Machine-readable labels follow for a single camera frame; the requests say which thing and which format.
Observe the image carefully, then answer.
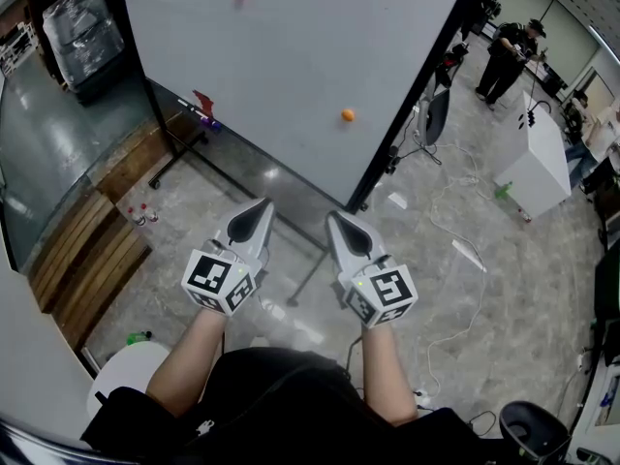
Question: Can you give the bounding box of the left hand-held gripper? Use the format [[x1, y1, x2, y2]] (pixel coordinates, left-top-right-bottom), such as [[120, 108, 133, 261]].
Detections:
[[181, 199, 276, 317]]

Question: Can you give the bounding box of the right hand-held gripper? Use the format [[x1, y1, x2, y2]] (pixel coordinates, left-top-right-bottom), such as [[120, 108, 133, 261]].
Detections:
[[325, 211, 419, 329]]

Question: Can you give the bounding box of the white whiteboard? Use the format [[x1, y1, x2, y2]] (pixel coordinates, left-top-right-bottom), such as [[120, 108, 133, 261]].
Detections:
[[118, 0, 488, 309]]

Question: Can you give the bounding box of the person's left forearm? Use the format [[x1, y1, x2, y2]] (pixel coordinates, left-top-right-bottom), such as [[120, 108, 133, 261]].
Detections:
[[144, 307, 230, 419]]

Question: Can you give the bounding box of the person's right forearm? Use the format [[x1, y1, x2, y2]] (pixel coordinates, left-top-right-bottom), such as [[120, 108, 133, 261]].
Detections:
[[360, 325, 420, 428]]

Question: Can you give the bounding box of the red whiteboard eraser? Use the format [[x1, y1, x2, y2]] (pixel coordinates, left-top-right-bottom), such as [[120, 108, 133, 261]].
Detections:
[[192, 89, 216, 114]]

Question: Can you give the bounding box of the grey black office chair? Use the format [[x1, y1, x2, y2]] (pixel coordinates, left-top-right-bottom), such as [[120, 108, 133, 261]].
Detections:
[[417, 87, 452, 147]]

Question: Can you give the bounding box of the wooden pallet bench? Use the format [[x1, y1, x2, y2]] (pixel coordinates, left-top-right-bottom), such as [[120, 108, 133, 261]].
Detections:
[[27, 190, 152, 353]]

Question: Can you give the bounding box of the person's black clothing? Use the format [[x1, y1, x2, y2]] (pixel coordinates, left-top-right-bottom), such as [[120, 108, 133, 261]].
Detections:
[[79, 346, 485, 465]]

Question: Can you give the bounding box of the white round stool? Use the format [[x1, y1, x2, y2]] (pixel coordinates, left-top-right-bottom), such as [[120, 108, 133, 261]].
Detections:
[[86, 341, 171, 419]]

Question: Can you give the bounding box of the white cabinet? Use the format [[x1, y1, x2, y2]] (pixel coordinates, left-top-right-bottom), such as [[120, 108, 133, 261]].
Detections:
[[493, 89, 573, 220]]

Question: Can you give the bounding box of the plastic-wrapped pallet stack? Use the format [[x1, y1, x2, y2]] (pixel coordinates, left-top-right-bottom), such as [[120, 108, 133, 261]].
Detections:
[[42, 0, 126, 107]]

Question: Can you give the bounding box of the black monitor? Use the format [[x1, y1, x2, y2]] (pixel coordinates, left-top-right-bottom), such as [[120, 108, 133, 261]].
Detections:
[[593, 248, 620, 325]]

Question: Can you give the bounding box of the black green office chair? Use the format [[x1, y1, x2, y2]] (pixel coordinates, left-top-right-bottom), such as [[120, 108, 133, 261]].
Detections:
[[498, 399, 571, 462]]

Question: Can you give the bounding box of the white desk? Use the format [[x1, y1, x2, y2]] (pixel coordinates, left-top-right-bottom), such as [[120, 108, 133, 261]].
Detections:
[[578, 346, 620, 436]]

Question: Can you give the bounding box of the white shelf rack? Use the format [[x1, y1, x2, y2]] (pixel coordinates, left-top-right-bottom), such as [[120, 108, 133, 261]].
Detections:
[[0, 21, 40, 75]]

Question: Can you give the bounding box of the white floor cable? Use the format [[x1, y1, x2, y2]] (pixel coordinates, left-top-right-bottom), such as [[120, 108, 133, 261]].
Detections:
[[425, 145, 488, 399]]

